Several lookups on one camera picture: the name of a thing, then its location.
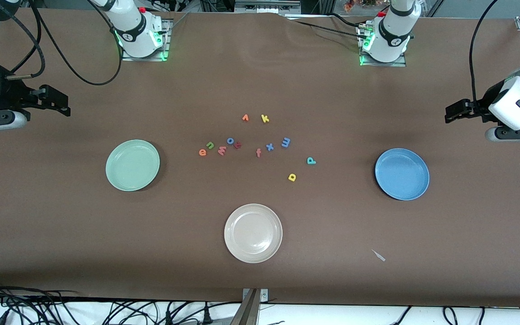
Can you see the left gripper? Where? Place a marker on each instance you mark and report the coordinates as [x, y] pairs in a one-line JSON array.
[[485, 105]]

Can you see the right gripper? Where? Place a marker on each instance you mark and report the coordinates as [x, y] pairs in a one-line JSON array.
[[3, 95]]

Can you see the red foam letter M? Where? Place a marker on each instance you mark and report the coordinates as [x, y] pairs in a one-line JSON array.
[[221, 151]]

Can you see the teal foam letter P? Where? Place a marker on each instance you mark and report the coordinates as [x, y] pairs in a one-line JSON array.
[[309, 161]]

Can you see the blue foam letter E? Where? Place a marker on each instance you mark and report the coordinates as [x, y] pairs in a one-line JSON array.
[[285, 142]]

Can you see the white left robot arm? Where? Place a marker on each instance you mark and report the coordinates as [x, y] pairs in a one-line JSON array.
[[393, 31]]

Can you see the light green plate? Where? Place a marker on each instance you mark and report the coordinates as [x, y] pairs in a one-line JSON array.
[[132, 165]]

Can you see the blue plate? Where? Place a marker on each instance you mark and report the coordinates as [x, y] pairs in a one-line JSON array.
[[402, 176]]

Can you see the brown table cover sheet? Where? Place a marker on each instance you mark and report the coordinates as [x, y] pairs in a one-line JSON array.
[[61, 225]]

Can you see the orange red background object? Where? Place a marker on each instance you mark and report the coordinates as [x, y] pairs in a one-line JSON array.
[[350, 5]]

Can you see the small white paper scrap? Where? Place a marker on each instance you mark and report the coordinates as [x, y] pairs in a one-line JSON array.
[[378, 255]]

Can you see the metal background device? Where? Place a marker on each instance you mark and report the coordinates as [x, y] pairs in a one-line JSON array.
[[266, 6]]

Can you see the beige plate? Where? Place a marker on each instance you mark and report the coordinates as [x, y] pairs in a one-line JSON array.
[[253, 233]]

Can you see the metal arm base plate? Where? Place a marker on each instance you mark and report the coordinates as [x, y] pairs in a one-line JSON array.
[[400, 64], [166, 40]]

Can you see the aluminium bracket at table edge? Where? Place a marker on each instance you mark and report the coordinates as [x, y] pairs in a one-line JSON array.
[[251, 311]]

